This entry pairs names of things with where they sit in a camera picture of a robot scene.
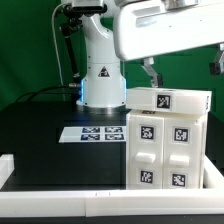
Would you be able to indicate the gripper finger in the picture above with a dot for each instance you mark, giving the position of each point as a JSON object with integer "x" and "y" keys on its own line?
{"x": 217, "y": 66}
{"x": 155, "y": 78}

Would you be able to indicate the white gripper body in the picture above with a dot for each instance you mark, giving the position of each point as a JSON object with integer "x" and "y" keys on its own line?
{"x": 149, "y": 28}

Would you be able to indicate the small white door part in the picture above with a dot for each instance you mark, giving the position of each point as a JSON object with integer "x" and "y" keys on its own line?
{"x": 184, "y": 146}

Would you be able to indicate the white cabinet body box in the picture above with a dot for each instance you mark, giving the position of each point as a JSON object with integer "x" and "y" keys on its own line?
{"x": 164, "y": 150}

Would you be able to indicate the small white box part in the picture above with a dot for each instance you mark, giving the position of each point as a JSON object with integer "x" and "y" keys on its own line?
{"x": 192, "y": 102}

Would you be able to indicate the white door panel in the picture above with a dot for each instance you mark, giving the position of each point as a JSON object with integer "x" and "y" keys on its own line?
{"x": 144, "y": 151}

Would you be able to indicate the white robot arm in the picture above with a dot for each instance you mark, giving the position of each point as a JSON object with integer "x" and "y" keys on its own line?
{"x": 103, "y": 87}

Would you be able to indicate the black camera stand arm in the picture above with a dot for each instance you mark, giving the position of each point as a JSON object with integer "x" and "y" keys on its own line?
{"x": 71, "y": 26}

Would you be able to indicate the white marker base plate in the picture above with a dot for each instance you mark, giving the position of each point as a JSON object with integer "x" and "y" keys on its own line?
{"x": 93, "y": 134}

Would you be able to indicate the white U-shaped frame fence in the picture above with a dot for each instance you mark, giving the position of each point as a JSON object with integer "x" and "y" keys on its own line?
{"x": 209, "y": 200}

